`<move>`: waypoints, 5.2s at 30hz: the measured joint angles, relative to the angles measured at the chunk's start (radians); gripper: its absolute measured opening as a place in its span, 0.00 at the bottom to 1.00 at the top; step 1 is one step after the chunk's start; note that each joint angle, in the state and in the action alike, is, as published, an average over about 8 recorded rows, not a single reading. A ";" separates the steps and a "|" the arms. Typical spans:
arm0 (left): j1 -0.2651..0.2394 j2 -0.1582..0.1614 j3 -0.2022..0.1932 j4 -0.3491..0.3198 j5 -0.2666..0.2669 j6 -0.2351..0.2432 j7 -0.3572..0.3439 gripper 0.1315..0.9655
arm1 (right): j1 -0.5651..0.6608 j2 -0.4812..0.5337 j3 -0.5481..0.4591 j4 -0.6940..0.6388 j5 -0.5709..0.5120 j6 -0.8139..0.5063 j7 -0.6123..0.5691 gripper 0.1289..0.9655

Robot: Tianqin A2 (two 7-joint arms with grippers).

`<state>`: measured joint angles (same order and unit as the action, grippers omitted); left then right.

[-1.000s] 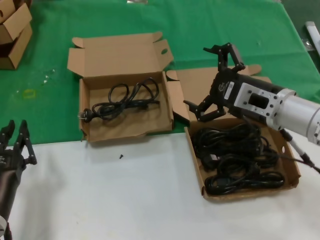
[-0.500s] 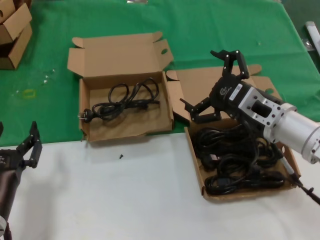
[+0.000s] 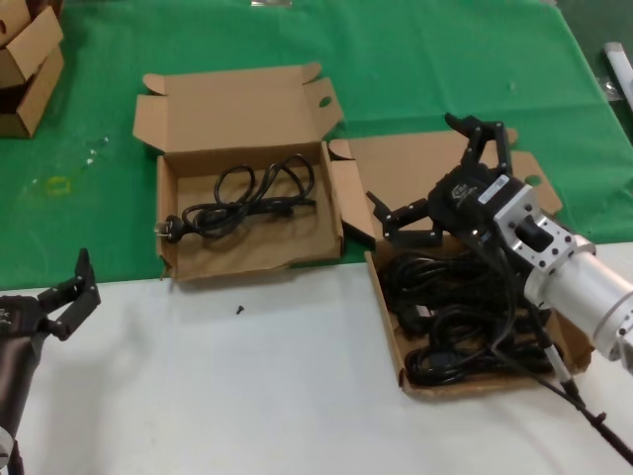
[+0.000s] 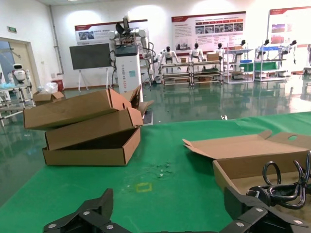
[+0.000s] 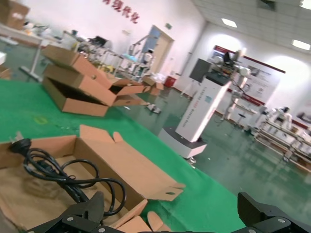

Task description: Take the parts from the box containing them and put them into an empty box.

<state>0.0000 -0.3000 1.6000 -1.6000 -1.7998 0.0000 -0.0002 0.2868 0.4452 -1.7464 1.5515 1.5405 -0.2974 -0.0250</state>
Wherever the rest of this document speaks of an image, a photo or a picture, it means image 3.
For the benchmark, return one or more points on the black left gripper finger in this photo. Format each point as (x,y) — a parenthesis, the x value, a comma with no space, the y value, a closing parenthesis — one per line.
(74,312)

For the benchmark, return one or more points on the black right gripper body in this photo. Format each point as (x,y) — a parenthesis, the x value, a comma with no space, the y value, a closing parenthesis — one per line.
(460,198)

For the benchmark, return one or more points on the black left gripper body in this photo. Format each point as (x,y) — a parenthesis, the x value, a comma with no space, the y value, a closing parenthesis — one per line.
(17,319)

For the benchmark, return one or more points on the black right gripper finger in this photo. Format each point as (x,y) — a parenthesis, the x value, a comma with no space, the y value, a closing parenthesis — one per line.
(477,127)
(410,227)

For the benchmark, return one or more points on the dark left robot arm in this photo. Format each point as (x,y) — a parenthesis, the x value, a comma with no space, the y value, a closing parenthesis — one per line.
(15,386)

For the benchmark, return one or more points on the torn cardboard box with lid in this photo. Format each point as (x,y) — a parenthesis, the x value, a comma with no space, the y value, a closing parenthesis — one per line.
(420,168)

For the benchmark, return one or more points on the open empty-type cardboard box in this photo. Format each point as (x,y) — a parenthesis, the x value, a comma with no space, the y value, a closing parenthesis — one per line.
(237,114)

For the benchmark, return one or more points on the open stacked cardboard box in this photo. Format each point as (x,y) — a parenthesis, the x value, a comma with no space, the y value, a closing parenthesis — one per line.
(42,101)

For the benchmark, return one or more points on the green table cloth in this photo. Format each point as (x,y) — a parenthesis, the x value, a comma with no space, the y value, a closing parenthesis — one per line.
(420,64)

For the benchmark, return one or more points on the white debris scraps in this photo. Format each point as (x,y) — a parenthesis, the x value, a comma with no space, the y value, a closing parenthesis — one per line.
(90,161)

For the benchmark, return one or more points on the small grey metal part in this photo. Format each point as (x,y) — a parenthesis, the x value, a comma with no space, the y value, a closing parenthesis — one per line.
(269,3)

